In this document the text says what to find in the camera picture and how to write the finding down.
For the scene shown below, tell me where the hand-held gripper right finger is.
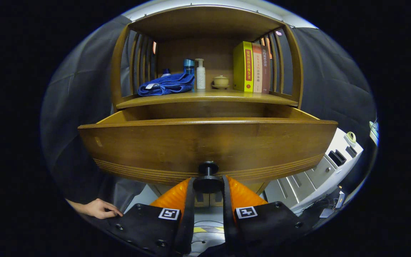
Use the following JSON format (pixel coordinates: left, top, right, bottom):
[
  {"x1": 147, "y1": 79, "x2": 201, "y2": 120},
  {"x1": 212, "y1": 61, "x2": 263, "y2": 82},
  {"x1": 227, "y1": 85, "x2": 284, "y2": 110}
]
[{"x1": 222, "y1": 175, "x2": 313, "y2": 255}]

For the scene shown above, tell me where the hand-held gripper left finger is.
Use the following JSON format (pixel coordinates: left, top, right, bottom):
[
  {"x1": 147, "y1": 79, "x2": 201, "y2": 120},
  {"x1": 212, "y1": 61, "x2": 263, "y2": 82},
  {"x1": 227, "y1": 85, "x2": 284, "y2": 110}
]
[{"x1": 106, "y1": 177, "x2": 195, "y2": 256}]

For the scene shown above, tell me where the wooden drawer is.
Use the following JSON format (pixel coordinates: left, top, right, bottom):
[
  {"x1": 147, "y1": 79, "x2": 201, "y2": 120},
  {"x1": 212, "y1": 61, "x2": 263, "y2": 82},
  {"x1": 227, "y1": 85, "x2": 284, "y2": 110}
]
[{"x1": 78, "y1": 106, "x2": 339, "y2": 195}]

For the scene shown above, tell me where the white side cabinet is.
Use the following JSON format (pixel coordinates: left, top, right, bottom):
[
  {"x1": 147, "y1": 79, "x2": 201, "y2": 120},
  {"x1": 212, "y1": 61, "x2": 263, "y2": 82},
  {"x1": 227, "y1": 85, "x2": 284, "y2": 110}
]
[{"x1": 263, "y1": 128, "x2": 364, "y2": 215}]

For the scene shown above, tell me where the wooden cabinet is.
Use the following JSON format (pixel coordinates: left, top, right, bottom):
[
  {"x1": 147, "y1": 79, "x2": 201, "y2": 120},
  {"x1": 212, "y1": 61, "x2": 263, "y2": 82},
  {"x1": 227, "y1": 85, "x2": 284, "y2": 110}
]
[{"x1": 110, "y1": 5, "x2": 304, "y2": 207}]

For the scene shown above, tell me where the black rectangular holder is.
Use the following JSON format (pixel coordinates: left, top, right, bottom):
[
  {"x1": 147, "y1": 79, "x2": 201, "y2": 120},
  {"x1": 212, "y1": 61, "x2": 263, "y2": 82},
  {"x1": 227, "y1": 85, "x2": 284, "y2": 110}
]
[{"x1": 328, "y1": 150, "x2": 347, "y2": 167}]

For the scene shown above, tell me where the blue folded towel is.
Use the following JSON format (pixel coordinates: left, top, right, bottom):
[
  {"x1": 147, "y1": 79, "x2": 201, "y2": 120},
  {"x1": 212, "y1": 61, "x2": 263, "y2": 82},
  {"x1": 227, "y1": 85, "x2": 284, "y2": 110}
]
[{"x1": 138, "y1": 72, "x2": 195, "y2": 97}]

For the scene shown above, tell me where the beige lidded teacup with saucer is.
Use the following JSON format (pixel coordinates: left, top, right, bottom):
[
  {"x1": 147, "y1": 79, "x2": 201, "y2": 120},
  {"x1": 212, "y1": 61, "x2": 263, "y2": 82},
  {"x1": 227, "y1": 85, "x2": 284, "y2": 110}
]
[{"x1": 212, "y1": 75, "x2": 230, "y2": 90}]

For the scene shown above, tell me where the white pump bottle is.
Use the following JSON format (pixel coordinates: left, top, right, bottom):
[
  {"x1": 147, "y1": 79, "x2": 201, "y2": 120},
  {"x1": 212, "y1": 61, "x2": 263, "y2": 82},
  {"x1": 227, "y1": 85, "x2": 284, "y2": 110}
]
[{"x1": 195, "y1": 59, "x2": 206, "y2": 90}]

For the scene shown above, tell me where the orange white book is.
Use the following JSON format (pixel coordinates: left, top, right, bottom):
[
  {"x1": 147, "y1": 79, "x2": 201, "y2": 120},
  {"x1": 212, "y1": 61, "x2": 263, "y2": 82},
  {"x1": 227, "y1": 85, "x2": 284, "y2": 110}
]
[{"x1": 252, "y1": 43, "x2": 263, "y2": 93}]

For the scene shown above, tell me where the yellow book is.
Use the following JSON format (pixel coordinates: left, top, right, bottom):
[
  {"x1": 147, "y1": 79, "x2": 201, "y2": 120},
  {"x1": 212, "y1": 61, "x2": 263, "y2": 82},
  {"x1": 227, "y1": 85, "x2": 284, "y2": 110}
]
[{"x1": 233, "y1": 41, "x2": 254, "y2": 93}]

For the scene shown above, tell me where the brown book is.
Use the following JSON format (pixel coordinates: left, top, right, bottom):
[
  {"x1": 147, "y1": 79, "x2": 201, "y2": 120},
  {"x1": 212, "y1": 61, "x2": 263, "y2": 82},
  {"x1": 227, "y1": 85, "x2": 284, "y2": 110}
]
[{"x1": 261, "y1": 45, "x2": 271, "y2": 94}]

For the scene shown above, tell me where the black backdrop cloth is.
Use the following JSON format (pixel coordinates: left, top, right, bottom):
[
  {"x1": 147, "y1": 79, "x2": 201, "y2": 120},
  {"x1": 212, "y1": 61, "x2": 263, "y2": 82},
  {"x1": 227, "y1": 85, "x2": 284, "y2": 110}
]
[{"x1": 41, "y1": 14, "x2": 376, "y2": 215}]

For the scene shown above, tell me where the small white container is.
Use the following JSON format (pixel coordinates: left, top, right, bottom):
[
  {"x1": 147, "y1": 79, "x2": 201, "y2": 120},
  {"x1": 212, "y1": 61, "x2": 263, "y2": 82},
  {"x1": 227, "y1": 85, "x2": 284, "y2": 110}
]
[{"x1": 370, "y1": 121, "x2": 380, "y2": 145}]

